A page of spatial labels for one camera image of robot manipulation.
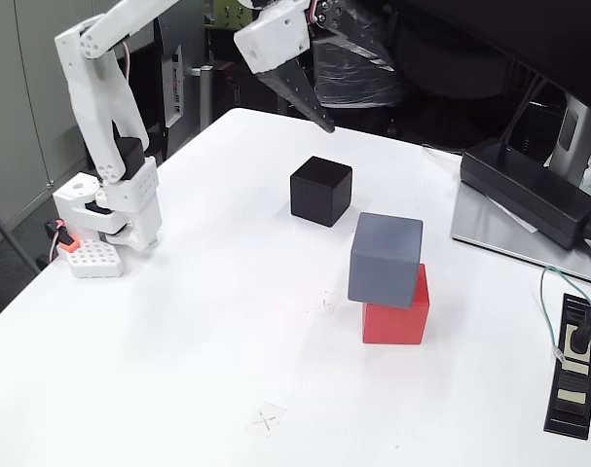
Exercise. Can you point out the black equipment box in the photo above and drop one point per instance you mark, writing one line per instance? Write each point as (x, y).
(241, 92)

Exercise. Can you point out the white perforated table clamp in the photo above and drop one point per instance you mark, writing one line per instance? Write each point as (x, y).
(98, 260)

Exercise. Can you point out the black power adapter brick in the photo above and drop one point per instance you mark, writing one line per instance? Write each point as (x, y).
(524, 192)

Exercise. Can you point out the black table power socket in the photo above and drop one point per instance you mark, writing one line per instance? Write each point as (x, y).
(570, 389)

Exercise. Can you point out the grey cube block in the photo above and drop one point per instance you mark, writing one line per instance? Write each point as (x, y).
(385, 262)

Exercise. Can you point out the black power plug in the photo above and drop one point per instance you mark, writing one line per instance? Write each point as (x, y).
(579, 340)

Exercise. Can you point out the silver metal post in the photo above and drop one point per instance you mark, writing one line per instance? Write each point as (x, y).
(203, 87)

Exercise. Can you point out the green perforated board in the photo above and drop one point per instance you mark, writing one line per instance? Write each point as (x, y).
(227, 14)

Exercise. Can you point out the silver monitor stand neck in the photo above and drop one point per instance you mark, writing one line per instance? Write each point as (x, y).
(575, 131)

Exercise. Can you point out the silver monitor stand base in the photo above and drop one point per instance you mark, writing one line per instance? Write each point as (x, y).
(480, 219)

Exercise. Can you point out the dark computer tower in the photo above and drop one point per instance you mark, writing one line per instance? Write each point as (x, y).
(178, 73)

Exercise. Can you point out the red cube block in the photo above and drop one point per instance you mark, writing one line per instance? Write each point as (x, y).
(397, 323)

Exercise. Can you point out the black monitor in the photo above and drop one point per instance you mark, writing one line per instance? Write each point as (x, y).
(519, 29)

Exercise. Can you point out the plastic-wrapped black bin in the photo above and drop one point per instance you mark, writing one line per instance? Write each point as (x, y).
(353, 87)

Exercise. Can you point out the clear tape with X mark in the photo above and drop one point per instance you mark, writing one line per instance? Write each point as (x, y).
(324, 304)
(267, 420)

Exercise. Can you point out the black cube block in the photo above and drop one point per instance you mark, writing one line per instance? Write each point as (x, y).
(319, 192)

